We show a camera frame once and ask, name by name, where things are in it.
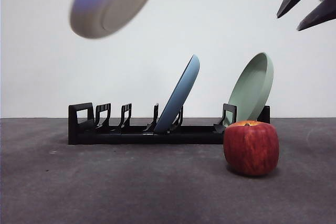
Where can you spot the red apple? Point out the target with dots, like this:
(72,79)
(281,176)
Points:
(250,148)

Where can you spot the black plastic plate rack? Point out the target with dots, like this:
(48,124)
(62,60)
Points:
(183,137)

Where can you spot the cream yellow round plate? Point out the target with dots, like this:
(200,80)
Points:
(110,6)

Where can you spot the blue round plate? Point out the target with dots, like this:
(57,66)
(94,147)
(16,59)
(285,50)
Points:
(178,95)

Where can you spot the green round plate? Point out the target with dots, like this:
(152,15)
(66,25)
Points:
(249,90)

